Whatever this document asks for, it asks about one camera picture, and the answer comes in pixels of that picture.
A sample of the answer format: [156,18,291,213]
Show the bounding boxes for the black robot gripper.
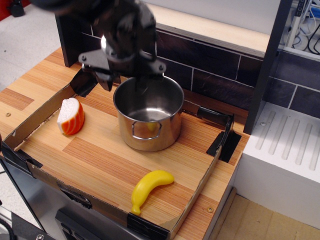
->
[78,14,167,96]

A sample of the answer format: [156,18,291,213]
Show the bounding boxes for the stainless steel pot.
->
[113,76,185,152]

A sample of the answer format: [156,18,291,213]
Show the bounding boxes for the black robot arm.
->
[31,0,166,91]

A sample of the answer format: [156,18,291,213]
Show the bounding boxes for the cardboard fence with black tape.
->
[0,58,248,240]

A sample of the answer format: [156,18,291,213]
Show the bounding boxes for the orange white salmon sushi toy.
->
[57,97,85,136]

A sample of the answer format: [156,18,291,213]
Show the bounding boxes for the yellow toy banana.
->
[131,170,175,216]

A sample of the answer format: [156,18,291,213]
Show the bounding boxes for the black device bottom left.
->
[0,207,141,240]

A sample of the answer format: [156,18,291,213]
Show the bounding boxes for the white dish drainer block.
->
[234,103,320,228]

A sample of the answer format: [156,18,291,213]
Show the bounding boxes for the white cables in background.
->
[284,0,320,56]

